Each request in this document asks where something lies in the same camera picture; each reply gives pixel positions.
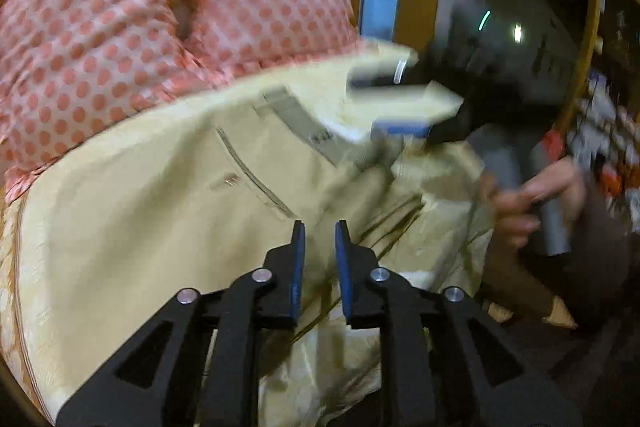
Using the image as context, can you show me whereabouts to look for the front pink polka-dot pillow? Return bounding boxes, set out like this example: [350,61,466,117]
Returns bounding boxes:
[1,0,212,200]

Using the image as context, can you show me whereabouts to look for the khaki beige pants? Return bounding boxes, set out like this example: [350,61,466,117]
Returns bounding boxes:
[19,51,497,427]

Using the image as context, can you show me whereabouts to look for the person right hand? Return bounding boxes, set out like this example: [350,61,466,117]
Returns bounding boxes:
[480,156,587,254]

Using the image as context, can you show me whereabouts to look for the yellow patterned bed sheet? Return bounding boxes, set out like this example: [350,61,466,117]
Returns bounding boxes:
[0,41,497,427]

